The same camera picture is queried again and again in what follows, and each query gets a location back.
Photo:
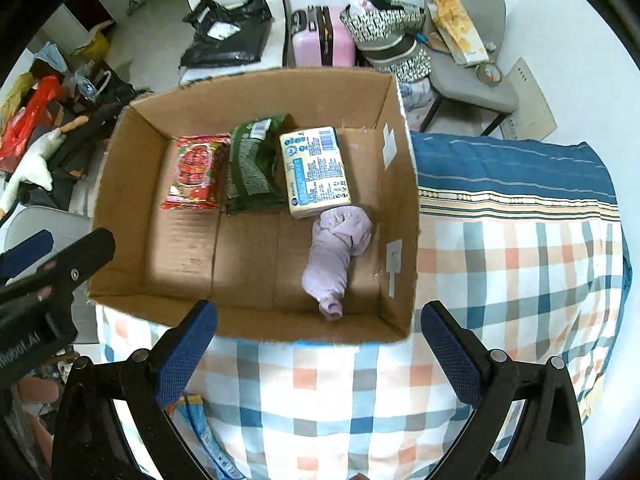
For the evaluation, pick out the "lilac cloth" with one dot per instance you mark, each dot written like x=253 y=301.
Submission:
x=336 y=255

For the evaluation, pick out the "grey chair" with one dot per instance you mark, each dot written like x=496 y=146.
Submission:
x=475 y=50

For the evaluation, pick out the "plaid bed blanket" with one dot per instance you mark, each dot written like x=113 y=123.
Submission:
x=450 y=310

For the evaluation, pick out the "black and white patterned bag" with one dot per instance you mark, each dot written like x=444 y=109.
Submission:
x=390 y=35

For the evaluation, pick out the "pink suitcase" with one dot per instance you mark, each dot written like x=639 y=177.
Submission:
x=320 y=35

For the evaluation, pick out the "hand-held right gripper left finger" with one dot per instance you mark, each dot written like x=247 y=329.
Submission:
x=186 y=350

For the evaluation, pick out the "red plastic bag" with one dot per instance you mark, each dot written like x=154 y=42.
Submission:
x=27 y=120

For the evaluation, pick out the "blue snack wrapper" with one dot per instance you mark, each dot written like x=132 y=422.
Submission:
x=200 y=435

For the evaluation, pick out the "red snack packet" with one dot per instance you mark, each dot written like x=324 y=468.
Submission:
x=194 y=172

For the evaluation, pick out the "yellow tissue pack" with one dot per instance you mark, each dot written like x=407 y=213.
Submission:
x=315 y=170

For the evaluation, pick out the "white goose plush toy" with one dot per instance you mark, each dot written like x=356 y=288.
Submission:
x=32 y=165

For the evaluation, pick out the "brown cardboard box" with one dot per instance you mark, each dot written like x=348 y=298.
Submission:
x=260 y=200

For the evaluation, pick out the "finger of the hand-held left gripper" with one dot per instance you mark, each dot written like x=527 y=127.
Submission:
x=25 y=255
x=80 y=255

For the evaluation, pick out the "round tin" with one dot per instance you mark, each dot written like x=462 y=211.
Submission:
x=489 y=74

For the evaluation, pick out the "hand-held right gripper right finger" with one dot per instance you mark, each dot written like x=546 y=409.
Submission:
x=452 y=355

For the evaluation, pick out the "black plastic bag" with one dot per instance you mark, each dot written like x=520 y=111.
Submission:
x=225 y=30

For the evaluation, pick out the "green snack packet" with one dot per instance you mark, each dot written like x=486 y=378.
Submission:
x=252 y=165

